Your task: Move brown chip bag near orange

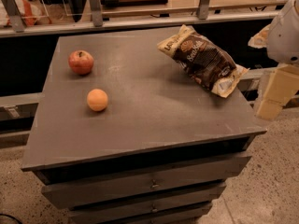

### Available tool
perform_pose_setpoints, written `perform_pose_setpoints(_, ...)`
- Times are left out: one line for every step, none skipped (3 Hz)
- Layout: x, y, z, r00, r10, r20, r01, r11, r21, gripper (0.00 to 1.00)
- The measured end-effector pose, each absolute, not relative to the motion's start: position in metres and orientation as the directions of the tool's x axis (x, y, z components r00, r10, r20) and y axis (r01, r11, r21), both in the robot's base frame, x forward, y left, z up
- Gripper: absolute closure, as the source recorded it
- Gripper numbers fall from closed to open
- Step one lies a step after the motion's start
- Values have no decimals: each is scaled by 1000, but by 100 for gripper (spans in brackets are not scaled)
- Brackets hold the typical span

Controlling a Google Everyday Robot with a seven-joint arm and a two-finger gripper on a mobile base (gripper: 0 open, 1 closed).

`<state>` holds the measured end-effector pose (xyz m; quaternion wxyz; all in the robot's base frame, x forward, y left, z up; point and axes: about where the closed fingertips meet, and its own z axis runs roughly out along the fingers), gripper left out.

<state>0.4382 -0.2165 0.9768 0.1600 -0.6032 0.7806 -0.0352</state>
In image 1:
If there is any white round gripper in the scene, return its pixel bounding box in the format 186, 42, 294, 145
248, 0, 299, 120

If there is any brown chip bag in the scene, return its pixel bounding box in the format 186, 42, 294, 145
157, 25, 249, 98

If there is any orange white bag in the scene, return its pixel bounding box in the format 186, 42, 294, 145
0, 0, 43, 26

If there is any grey drawer cabinet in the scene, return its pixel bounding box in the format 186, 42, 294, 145
22, 28, 263, 224

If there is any orange fruit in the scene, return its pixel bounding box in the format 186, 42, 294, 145
87, 89, 108, 112

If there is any red apple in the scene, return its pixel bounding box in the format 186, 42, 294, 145
68, 50, 94, 76

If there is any metal railing frame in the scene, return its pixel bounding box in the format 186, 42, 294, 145
0, 0, 287, 38

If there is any black floor cable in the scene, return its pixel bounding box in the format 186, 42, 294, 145
0, 213, 23, 224

